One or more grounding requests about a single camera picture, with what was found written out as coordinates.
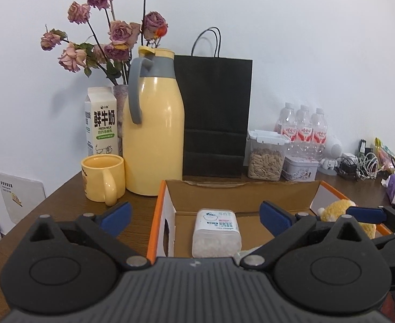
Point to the clear water bottle red label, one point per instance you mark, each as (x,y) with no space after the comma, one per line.
(319,133)
(286,128)
(304,129)

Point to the colourful snack bag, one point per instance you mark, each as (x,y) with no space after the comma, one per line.
(385,154)

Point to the clear container of seeds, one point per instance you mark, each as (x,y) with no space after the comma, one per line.
(264,165)

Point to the white milk carton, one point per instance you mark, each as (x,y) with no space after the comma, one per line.
(100,121)

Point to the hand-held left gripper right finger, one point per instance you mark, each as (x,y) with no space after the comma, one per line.
(276,218)

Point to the white jar of granules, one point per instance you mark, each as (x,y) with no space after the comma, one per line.
(217,239)

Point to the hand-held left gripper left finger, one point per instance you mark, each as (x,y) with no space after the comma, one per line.
(118,217)

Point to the black paper bag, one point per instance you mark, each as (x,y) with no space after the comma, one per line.
(214,107)

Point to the purple glass vase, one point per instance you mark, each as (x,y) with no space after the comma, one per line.
(120,94)

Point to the yellow thermos jug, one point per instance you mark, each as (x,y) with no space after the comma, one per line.
(153,134)

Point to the white robot-shaped speaker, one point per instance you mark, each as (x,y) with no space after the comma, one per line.
(333,148)

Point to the white sign board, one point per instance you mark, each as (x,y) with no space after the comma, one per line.
(19,195)

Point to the white and yellow plush toy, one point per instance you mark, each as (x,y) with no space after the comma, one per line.
(335,210)

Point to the dried pink rose bouquet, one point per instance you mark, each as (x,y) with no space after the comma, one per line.
(121,33)

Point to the white printed tin box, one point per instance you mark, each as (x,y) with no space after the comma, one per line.
(298,171)

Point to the yellow mug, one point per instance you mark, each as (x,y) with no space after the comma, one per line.
(98,178)

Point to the small black device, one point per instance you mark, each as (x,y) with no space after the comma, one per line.
(363,146)

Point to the red cardboard box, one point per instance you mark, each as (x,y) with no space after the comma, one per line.
(217,195)

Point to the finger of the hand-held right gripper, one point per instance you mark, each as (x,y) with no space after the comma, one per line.
(394,242)
(365,213)

